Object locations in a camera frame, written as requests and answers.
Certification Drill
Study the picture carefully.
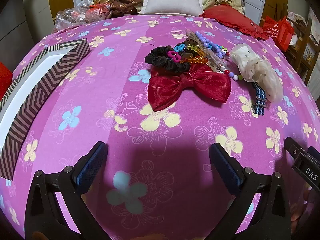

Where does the white wardrobe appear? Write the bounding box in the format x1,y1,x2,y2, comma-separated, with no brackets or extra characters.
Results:
0,0,54,55

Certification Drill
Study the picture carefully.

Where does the red satin bow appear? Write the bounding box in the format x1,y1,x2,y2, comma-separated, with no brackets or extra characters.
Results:
147,64,231,112

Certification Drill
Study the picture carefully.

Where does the amber green bead bracelet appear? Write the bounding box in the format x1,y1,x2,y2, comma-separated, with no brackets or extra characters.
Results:
180,44,208,64

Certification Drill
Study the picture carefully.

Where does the black scrunchie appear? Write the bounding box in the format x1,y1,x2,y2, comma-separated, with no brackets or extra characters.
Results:
144,45,191,74

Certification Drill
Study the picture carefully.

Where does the brown white striped box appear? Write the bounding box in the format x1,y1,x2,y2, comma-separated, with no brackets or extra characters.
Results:
0,38,90,180

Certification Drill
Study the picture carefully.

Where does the blue striped strap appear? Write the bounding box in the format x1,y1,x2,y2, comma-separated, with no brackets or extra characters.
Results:
251,82,269,117

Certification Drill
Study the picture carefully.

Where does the red tote bag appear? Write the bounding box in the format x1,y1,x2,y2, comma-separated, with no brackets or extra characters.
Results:
0,62,13,100

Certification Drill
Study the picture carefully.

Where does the clear plastic bag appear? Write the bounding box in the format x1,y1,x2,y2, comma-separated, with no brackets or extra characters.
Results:
54,1,112,30

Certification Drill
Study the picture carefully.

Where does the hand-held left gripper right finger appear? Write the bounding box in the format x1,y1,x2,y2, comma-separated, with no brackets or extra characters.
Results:
209,143,293,240

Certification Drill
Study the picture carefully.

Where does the red cushion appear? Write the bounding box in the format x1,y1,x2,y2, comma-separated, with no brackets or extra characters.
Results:
200,4,272,40

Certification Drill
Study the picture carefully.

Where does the red shopping bag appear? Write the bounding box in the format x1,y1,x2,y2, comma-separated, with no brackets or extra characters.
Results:
261,16,295,52

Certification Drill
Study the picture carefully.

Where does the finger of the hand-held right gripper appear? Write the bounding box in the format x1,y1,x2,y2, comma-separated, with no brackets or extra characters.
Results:
284,137,304,160
307,146,320,161

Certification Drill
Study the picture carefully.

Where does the wooden shelf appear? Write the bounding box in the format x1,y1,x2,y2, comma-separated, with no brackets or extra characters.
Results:
287,10,320,68

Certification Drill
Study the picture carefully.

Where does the pink hair clip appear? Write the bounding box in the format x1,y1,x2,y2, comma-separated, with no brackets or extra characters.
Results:
167,50,181,63

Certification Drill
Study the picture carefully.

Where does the purple bead necklace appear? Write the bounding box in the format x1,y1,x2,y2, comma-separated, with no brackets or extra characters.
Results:
195,31,243,82

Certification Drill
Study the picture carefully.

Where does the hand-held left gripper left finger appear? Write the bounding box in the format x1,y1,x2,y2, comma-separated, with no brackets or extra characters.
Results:
24,141,108,240

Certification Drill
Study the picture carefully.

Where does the cream dotted scrunchie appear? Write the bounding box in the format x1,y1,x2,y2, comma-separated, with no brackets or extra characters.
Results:
229,43,284,103

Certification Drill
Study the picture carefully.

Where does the pink floral bedsheet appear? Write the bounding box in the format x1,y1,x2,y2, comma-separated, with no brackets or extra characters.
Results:
0,14,320,240

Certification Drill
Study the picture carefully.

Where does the brown lace hair accessory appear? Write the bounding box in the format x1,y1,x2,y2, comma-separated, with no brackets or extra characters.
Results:
185,29,227,72

